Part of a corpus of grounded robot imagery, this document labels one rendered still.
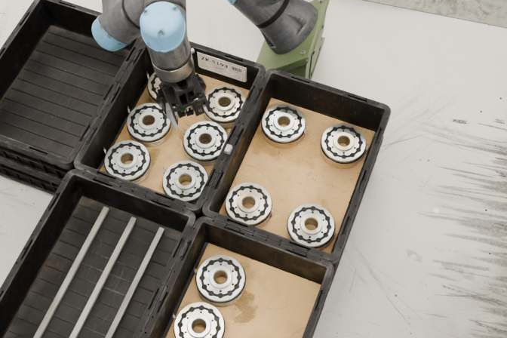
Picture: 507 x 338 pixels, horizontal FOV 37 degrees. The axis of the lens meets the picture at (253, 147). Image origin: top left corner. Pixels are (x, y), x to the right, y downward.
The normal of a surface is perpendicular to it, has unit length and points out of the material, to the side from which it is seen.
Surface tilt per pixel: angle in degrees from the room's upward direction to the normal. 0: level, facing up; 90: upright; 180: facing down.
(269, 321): 0
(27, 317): 0
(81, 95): 0
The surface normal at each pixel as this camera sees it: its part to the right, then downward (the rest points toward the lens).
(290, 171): 0.00, -0.49
